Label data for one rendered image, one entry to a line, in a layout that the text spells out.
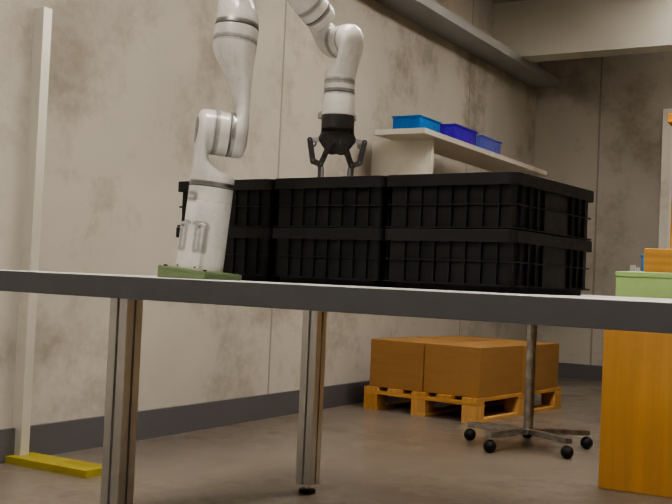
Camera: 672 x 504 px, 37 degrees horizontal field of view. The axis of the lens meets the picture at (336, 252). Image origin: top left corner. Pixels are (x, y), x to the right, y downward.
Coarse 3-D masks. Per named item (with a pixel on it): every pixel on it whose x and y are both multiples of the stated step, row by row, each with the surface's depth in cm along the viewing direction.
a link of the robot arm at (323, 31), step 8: (328, 8) 219; (328, 16) 219; (312, 24) 220; (320, 24) 220; (328, 24) 220; (312, 32) 223; (320, 32) 224; (328, 32) 225; (320, 40) 225; (328, 40) 225; (320, 48) 227; (328, 48) 225; (328, 56) 228; (336, 56) 227
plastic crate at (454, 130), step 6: (444, 126) 603; (450, 126) 600; (456, 126) 601; (462, 126) 607; (444, 132) 602; (450, 132) 600; (456, 132) 601; (462, 132) 608; (468, 132) 616; (474, 132) 623; (456, 138) 601; (462, 138) 609; (468, 138) 616; (474, 138) 624; (474, 144) 624
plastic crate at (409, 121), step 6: (396, 120) 570; (402, 120) 568; (408, 120) 566; (414, 120) 564; (420, 120) 563; (426, 120) 569; (432, 120) 574; (396, 126) 570; (402, 126) 568; (408, 126) 566; (414, 126) 564; (420, 126) 563; (426, 126) 569; (432, 126) 576; (438, 126) 583
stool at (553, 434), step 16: (528, 336) 448; (528, 352) 447; (528, 368) 447; (528, 384) 446; (528, 400) 446; (528, 416) 446; (464, 432) 460; (496, 432) 430; (512, 432) 437; (528, 432) 445; (544, 432) 436; (560, 432) 448; (576, 432) 449
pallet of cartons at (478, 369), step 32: (384, 352) 555; (416, 352) 543; (448, 352) 532; (480, 352) 521; (512, 352) 551; (544, 352) 583; (384, 384) 554; (416, 384) 542; (448, 384) 531; (480, 384) 522; (512, 384) 551; (544, 384) 584; (480, 416) 521; (512, 416) 550
